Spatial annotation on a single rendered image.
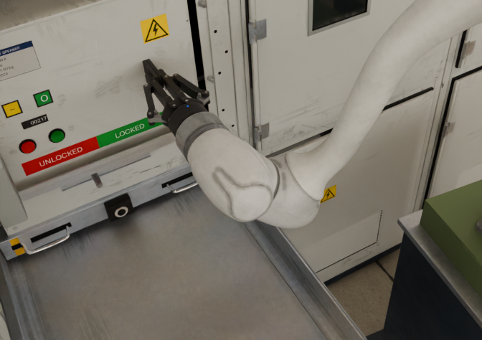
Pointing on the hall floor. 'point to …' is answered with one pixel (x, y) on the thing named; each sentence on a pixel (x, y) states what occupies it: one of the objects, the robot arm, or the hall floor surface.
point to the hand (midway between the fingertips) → (153, 74)
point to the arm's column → (424, 303)
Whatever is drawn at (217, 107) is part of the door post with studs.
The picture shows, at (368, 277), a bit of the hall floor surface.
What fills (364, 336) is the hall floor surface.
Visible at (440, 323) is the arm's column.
